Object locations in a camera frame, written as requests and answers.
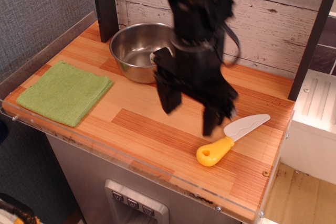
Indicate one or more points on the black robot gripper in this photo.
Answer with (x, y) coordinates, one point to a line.
(196, 71)

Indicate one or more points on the yellow handled toy knife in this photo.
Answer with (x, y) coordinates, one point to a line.
(210, 154)

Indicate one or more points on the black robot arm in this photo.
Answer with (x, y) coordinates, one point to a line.
(202, 22)

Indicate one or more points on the green folded towel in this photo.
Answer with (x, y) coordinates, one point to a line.
(64, 93)

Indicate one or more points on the toy sushi roll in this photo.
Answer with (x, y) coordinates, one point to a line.
(152, 58)

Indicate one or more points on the clear acrylic edge guard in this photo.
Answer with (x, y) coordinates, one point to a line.
(137, 134)

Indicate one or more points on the stainless steel bowl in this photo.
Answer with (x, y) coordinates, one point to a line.
(132, 45)

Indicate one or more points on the silver dispenser button panel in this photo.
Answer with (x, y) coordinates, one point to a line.
(130, 206)

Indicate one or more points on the white toy sink unit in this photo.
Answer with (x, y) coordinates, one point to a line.
(309, 145)

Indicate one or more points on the silver toy fridge cabinet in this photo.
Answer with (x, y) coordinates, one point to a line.
(86, 174)

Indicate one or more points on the orange yellow object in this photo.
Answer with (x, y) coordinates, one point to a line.
(27, 220)

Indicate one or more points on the dark left shelf post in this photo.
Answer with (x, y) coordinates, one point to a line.
(107, 18)

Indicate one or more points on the dark shelf post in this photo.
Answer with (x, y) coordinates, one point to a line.
(306, 59)
(107, 18)

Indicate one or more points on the dark right shelf post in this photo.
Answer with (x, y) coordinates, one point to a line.
(306, 59)

